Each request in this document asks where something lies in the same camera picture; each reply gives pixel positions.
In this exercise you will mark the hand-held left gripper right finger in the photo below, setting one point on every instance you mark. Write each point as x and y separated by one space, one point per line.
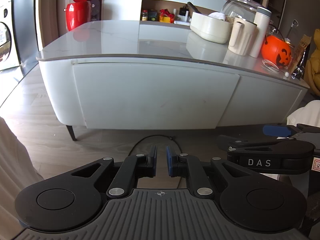
171 162

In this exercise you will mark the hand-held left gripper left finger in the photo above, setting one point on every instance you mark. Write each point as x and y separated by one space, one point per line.
152 161

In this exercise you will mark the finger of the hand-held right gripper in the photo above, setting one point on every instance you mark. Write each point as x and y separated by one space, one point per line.
250 147
276 130

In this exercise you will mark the white cloth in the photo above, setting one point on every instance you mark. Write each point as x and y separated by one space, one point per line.
306 112

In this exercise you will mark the yellow chair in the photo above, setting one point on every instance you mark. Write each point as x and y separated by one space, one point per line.
313 62

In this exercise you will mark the orange pumpkin bucket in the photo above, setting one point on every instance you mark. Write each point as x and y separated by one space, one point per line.
273 51

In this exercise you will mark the brown snack bag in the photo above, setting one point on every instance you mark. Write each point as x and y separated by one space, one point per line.
301 52

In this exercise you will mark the cream ribbed kettle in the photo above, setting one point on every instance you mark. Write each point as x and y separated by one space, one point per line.
243 36

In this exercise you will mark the white tumbler grey lid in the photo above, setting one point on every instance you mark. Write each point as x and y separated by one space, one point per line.
260 30

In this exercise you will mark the white coffee table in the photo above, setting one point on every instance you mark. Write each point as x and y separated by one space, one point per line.
112 37

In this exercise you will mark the glass dome jar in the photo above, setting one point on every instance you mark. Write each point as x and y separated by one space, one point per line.
240 5

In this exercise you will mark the pale cloth garment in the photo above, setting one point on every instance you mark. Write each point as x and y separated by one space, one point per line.
12 170

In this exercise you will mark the yellow red shelf toy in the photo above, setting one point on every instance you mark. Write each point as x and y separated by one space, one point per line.
166 17

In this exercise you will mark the dark green toy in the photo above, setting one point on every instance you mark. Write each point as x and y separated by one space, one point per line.
153 16

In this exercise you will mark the small black box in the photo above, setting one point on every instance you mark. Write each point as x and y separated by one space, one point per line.
183 12

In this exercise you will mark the grey cartoon printed board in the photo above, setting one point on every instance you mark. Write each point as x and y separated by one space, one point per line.
95 10

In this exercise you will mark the red flower-shaped trash can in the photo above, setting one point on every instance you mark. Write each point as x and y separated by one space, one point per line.
76 12

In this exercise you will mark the grey door panel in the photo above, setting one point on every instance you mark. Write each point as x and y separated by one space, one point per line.
25 17

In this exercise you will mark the white washing machine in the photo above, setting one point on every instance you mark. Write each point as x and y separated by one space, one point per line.
7 30

